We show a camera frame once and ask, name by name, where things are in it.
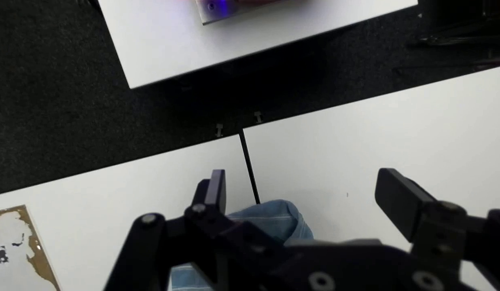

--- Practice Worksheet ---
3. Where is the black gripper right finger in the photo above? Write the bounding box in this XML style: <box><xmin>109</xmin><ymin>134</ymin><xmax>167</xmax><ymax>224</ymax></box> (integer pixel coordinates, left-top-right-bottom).
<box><xmin>374</xmin><ymin>166</ymin><xmax>500</xmax><ymax>291</ymax></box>

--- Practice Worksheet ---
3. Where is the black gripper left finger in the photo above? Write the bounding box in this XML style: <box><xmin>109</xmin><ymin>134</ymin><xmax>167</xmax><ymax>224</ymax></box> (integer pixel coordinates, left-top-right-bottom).
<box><xmin>104</xmin><ymin>168</ymin><xmax>283</xmax><ymax>291</ymax></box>

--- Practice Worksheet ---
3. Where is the black stand base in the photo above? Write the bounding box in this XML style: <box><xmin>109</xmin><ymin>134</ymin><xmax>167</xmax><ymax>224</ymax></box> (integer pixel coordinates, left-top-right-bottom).
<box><xmin>400</xmin><ymin>0</ymin><xmax>500</xmax><ymax>74</ymax></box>

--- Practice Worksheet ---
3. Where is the blue striped cloth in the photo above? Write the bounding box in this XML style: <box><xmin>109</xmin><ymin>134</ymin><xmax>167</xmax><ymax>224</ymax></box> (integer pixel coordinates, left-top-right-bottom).
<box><xmin>167</xmin><ymin>199</ymin><xmax>316</xmax><ymax>291</ymax></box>

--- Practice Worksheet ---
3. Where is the brown and white cardboard sheet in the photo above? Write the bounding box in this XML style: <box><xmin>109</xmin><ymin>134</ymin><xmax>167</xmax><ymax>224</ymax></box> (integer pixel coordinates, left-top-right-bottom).
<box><xmin>0</xmin><ymin>203</ymin><xmax>62</xmax><ymax>291</ymax></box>

